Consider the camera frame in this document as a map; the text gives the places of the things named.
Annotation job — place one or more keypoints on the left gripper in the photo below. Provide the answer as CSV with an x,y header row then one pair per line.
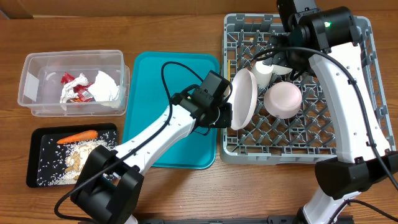
x,y
226,119

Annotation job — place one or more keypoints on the red snack wrapper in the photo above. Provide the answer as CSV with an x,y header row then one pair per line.
x,y
79,93

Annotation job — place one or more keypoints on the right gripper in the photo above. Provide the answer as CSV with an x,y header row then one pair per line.
x,y
281,58

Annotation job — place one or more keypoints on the orange carrot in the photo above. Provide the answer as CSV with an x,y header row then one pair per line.
x,y
83,136

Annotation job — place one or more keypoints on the teal plastic tray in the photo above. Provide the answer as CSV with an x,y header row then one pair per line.
x,y
147,100

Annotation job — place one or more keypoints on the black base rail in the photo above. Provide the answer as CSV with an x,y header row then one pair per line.
x,y
282,219

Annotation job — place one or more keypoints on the black plastic tray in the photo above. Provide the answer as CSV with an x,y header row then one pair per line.
x,y
36,139

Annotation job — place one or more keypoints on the wooden chopstick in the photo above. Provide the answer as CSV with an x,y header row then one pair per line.
x,y
229,69

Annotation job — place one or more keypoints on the white bowl with food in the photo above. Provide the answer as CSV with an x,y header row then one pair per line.
x,y
281,70

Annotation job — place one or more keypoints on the pink bowl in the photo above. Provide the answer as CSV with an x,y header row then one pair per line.
x,y
283,100

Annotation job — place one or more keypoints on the clear plastic bin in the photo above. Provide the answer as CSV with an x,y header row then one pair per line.
x,y
40,87

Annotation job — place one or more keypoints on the grey dishwasher rack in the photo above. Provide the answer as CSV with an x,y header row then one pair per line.
x,y
309,136

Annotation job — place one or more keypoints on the pink plate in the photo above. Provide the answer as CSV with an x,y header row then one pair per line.
x,y
243,98

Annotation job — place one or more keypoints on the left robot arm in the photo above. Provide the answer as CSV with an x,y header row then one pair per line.
x,y
110,182

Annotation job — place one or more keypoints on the spilled rice and nuts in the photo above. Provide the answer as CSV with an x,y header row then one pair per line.
x,y
61,164

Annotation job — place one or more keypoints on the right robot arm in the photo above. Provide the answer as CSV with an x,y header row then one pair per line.
x,y
327,44

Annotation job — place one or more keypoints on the white paper cup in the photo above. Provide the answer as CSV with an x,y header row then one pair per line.
x,y
262,73

